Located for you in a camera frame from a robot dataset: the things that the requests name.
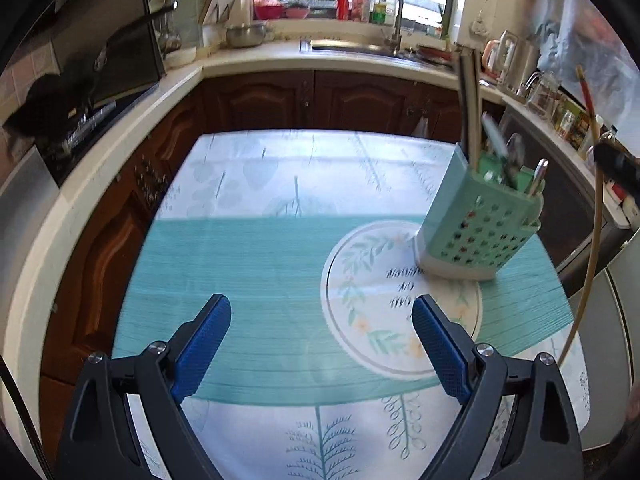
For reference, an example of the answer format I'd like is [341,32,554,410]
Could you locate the hanging plastic sheet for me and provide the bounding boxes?
[530,0,640,126]

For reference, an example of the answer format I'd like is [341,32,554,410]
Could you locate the green perforated utensil holder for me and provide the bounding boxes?
[414,142,545,282]

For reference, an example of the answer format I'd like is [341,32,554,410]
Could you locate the steel side panel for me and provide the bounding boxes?
[0,145,61,321]

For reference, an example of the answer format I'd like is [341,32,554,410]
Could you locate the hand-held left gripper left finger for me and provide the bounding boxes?
[56,294,232,480]

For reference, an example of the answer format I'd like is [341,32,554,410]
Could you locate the brown wooden kitchen cabinets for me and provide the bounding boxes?
[40,67,501,381]

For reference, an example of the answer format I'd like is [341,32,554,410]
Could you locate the row of condiment jars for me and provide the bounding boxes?
[550,95,640,211]

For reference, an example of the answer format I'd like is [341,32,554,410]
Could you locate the steel mixing bowl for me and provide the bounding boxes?
[226,22,268,48]

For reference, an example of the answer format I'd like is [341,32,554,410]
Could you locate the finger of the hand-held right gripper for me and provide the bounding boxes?
[595,141,640,188]

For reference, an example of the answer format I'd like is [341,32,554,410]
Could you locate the pink basin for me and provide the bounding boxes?
[254,0,286,21]

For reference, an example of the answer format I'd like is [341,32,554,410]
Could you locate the white kitchen countertop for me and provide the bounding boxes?
[0,35,631,461]

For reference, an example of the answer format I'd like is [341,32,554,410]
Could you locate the glass jug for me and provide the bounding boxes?
[525,72,561,116]

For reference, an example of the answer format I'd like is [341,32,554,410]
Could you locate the bamboo chopstick with red end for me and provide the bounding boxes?
[557,64,607,367]

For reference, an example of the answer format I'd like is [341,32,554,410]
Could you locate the white electric kettle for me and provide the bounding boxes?
[481,30,518,86]

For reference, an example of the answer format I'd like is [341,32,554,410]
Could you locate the steel sink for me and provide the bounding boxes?
[300,39,416,61]

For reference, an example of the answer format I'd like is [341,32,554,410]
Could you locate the black wok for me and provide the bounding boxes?
[5,74,96,146]

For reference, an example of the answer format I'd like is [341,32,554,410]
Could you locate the black gas stove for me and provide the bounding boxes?
[37,82,161,188]

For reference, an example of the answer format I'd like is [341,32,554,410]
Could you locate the steel tablespoon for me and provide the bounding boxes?
[481,112,507,158]

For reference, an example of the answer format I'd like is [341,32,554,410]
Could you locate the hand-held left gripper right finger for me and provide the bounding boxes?
[412,294,585,480]

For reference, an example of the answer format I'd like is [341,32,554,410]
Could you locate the bunch of assorted chopsticks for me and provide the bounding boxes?
[456,52,482,161]

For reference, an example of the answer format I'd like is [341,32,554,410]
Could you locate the large steel serving spoon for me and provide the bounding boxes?
[527,158,549,197]

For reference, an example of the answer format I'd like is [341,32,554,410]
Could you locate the steel faucet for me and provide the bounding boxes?
[380,0,407,53]

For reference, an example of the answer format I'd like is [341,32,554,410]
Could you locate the grey refrigerator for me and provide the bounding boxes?
[555,225,640,456]

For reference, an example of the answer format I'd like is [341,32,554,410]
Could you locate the steel oven with dark door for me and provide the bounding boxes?
[500,105,631,286]

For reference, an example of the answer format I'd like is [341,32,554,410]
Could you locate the white bowl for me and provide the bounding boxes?
[165,46,198,67]

